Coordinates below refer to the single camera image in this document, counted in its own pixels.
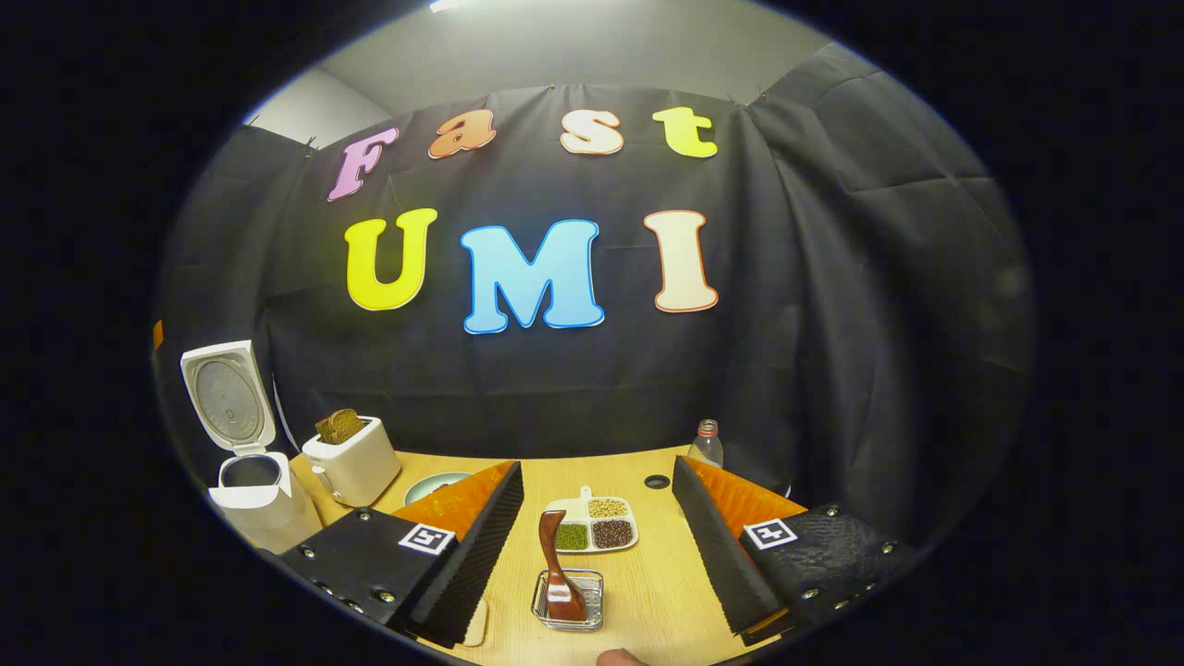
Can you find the clear plastic water bottle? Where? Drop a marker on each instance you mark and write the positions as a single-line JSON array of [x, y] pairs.
[[707, 449]]

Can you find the white rice cooker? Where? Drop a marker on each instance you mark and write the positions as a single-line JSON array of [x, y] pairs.
[[259, 499]]

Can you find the white toaster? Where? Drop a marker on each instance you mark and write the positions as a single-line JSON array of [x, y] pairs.
[[356, 467]]

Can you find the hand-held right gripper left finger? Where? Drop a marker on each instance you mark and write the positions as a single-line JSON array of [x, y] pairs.
[[472, 569]]

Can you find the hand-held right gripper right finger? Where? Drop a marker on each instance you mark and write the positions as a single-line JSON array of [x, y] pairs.
[[721, 564]]

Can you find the red beans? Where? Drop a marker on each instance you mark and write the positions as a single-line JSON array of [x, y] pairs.
[[612, 534]]

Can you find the green mung beans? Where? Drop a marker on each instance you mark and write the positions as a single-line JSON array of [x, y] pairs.
[[572, 536]]

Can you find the brown bread slice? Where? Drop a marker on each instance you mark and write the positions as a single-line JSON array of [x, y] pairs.
[[329, 433], [350, 423]]

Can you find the light green plate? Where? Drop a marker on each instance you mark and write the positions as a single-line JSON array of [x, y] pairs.
[[435, 486]]

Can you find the yellow soybeans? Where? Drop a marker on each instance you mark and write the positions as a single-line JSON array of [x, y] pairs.
[[608, 508]]

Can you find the white divided dish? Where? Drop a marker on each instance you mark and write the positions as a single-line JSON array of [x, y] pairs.
[[572, 511]]

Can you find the dark wooden spoon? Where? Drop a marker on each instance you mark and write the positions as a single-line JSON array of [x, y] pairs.
[[555, 555]]

